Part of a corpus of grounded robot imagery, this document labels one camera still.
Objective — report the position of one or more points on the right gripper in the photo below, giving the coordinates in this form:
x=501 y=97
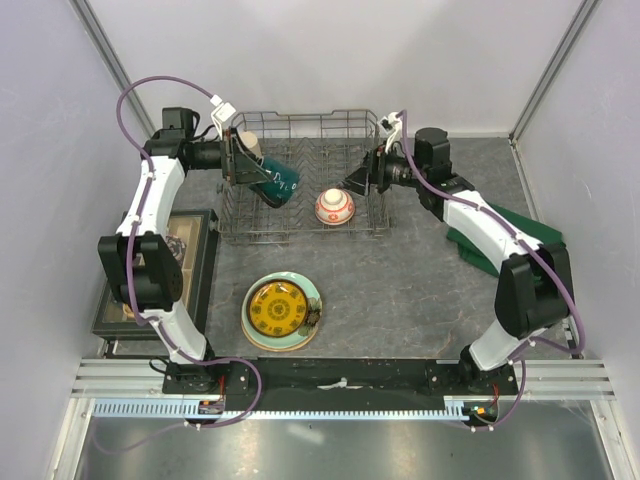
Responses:
x=375 y=162

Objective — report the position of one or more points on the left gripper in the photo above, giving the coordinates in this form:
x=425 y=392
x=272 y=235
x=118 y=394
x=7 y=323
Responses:
x=239 y=169

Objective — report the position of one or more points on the white red patterned bowl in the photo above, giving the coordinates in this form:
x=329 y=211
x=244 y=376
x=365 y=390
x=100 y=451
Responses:
x=334 y=207

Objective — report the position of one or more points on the beige plastic cup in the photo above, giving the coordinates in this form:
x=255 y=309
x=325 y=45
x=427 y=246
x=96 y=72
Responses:
x=250 y=141

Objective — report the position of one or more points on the dark green mug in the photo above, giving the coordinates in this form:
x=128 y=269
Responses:
x=282 y=185

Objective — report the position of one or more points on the mint green flower plate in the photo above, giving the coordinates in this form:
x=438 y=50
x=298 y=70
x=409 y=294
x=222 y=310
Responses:
x=315 y=301

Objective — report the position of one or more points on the yellow black patterned plate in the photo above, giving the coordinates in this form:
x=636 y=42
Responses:
x=277 y=308

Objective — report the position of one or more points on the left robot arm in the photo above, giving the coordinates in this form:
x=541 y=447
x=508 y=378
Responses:
x=141 y=270

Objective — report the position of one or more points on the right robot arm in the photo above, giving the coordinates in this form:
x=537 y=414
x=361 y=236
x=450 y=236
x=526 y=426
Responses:
x=534 y=290

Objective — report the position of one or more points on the black framed compartment box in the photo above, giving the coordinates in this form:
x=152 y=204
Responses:
x=193 y=238

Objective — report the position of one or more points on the green folded cloth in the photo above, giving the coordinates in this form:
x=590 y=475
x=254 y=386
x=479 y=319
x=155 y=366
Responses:
x=468 y=252

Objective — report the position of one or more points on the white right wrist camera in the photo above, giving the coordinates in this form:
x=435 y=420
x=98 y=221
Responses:
x=393 y=126

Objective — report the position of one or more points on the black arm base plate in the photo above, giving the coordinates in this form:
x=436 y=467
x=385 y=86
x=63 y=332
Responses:
x=337 y=384

